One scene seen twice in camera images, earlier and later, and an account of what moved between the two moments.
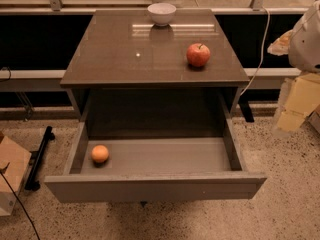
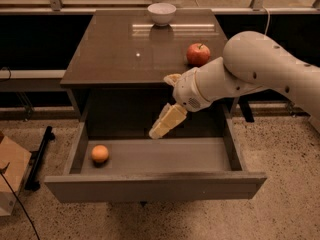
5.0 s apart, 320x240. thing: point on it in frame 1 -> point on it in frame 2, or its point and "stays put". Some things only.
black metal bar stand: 36,159 stays put
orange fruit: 100,153 stays put
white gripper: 306,45 -> 187,91
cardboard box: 14,162 stays put
